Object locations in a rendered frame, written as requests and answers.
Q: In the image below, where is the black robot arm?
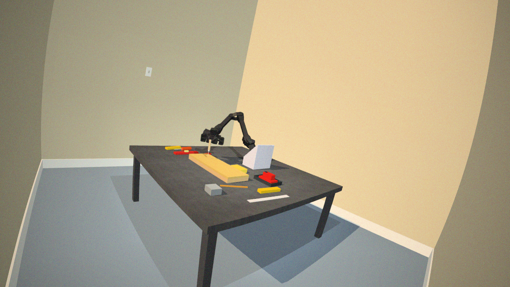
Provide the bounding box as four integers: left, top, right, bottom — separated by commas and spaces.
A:
203, 112, 255, 151

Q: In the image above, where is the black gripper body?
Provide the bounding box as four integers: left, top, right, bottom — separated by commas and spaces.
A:
200, 134, 224, 145

